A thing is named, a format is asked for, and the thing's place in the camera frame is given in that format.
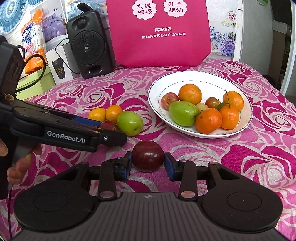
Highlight bedding picture package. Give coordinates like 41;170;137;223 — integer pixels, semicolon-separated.
30;0;67;51

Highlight orange white snack bag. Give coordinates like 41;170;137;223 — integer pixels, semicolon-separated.
21;9;47;75

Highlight orange with leaf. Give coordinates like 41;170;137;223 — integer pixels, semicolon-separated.
217;90;239;130

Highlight small orange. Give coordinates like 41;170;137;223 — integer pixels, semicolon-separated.
105;104;122;123
88;108;106;122

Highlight white porcelain plate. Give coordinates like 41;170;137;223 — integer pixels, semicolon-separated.
147;71;253;139

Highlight blue paper fan decoration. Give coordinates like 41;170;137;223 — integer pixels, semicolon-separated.
1;0;42;35

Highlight reddish plum in plate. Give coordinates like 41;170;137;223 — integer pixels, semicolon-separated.
161;92;179;110

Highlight front orange in plate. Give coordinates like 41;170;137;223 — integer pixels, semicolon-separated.
195;108;222;134

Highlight far right orange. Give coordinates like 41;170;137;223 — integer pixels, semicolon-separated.
223;91;244;111

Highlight black speaker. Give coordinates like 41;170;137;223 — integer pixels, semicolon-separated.
66;3;113;79

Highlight pink rose tablecloth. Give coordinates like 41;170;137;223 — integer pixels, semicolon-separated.
0;58;296;241

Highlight magenta fabric bag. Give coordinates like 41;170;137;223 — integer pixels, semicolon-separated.
106;0;211;68

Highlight dark red plum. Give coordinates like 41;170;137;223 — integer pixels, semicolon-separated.
132;141;165;173

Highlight small red plum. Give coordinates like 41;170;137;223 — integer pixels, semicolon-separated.
100;120;119;131

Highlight orange in plate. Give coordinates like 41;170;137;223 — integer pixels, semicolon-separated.
178;84;202;105
195;108;222;134

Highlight large green fruit in plate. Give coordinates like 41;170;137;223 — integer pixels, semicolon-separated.
169;101;200;127

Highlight small pale yellow fruit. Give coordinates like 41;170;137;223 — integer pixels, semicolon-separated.
196;103;208;112

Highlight green apple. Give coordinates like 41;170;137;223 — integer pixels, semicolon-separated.
117;111;144;137

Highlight person's left hand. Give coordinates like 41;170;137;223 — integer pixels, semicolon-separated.
1;139;42;185

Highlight small red-green fruit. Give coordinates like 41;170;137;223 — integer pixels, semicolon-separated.
205;97;221;108

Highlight white box with cup picture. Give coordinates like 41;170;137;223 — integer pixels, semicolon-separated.
46;41;80;85

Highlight light green box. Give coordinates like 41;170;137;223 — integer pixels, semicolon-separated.
16;65;56;100

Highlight top orange in plate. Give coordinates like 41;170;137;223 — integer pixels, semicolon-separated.
178;84;202;105

